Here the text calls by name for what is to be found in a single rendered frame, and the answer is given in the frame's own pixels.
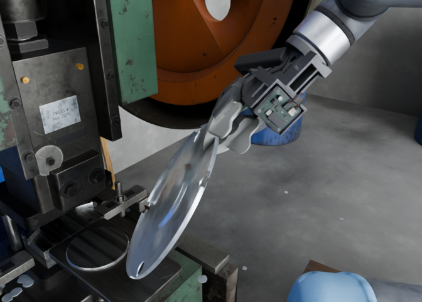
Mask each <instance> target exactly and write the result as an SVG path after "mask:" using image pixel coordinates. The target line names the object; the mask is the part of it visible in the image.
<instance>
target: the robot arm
mask: <svg viewBox="0 0 422 302"><path fill-rule="evenodd" d="M391 7H398V8H422V0H322V1H321V3H320V4H319V5H318V6H317V7H316V8H315V9H314V10H313V11H312V12H311V13H310V14H309V15H308V16H307V17H306V18H305V19H304V20H303V21H302V22H301V23H300V24H299V25H298V26H297V27H296V28H295V29H294V30H293V35H291V36H290V37H289V38H288V39H287V40H286V41H285V45H286V47H282V48H277V49H273V50H267V51H260V52H257V53H251V54H247V55H241V56H239V57H238V59H237V60H236V62H235V63H234V68H235V69H236V70H237V71H238V72H239V73H240V74H241V75H242V76H243V77H241V76H240V75H238V77H237V78H236V79H235V80H234V81H233V82H232V83H230V84H229V85H228V86H226V88H225V89H224V90H223V91H222V93H221V94H220V96H219V98H218V100H217V102H216V105H215V107H214V109H213V111H212V115H211V117H210V120H209V122H208V124H207V128H206V130H205V134H204V137H203V144H202V149H203V150H204V151H205V150H206V149H207V148H208V147H209V146H210V145H211V144H212V143H213V142H214V139H215V137H216V136H217V137H218V138H220V139H219V146H218V150H217V154H219V153H223V152H225V151H227V150H229V149H232V150H234V151H235V152H237V153H239V154H242V153H245V152H246V151H247V150H248V149H249V148H250V145H251V136H252V134H254V133H257V132H259V131H262V130H263V129H264V128H266V127H267V126H268V127H269V128H270V129H271V130H272V131H273V132H275V133H276V134H277V133H278V134H279V135H280V136H282V135H283V134H284V133H285V132H286V131H287V130H288V129H289V128H290V127H291V126H292V125H293V124H294V123H295V122H296V121H297V120H298V119H299V118H300V117H301V116H302V115H303V114H304V113H305V112H306V111H307V109H306V108H305V107H304V106H303V105H302V104H301V103H302V102H303V100H304V98H305V96H304V95H303V94H302V93H303V92H304V91H305V90H306V89H307V88H308V87H309V86H310V85H311V84H312V83H313V82H314V81H315V80H316V79H317V78H318V77H319V76H321V77H323V78H326V77H327V76H328V75H329V74H330V73H331V72H332V71H331V70H330V68H329V67H331V66H332V65H333V64H334V63H335V62H336V61H337V60H338V59H339V58H340V57H341V56H342V55H343V54H344V53H345V52H346V51H347V50H348V49H349V48H350V47H351V46H352V45H353V44H354V43H355V42H356V41H357V40H358V39H359V38H360V37H361V36H362V35H363V34H364V33H365V32H366V31H367V30H368V29H369V28H370V27H371V26H372V25H373V24H374V23H375V22H376V21H377V20H378V19H379V18H380V17H381V16H382V15H383V14H384V13H385V12H386V11H387V10H388V9H390V8H391ZM300 95H303V98H302V99H300V98H299V96H300ZM239 102H240V103H239ZM242 104H245V105H246V106H247V107H248V108H249V109H250V110H251V113H252V114H253V115H245V114H243V115H241V116H240V117H239V118H238V119H237V120H236V123H235V125H234V127H233V128H232V122H233V120H234V119H235V118H236V117H237V116H238V115H239V114H240V111H241V110H242ZM286 302H422V286H421V285H416V284H408V283H400V282H395V281H387V280H383V279H374V278H367V277H362V276H360V275H358V274H355V273H352V272H338V273H332V272H320V271H311V272H307V273H305V274H303V275H301V276H300V277H299V278H298V279H297V280H296V281H295V283H294V285H293V286H292V288H291V290H290V292H289V295H288V299H287V301H286Z"/></svg>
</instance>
